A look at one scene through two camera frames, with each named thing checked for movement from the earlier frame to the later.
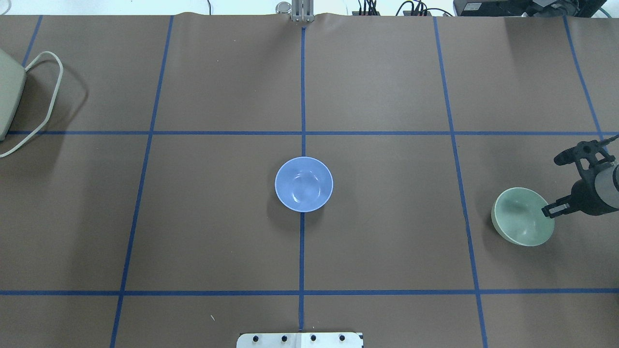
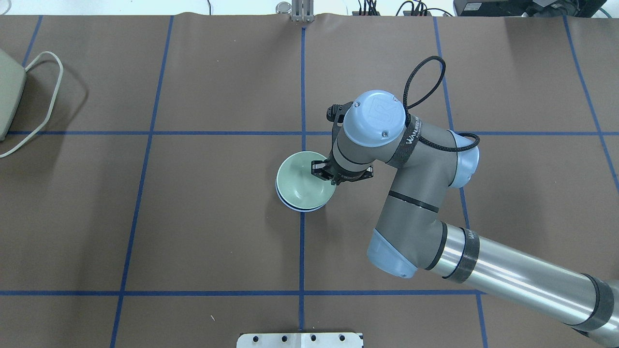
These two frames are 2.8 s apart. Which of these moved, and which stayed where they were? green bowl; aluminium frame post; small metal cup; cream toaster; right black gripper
Moved: right black gripper; green bowl
Stayed: small metal cup; cream toaster; aluminium frame post
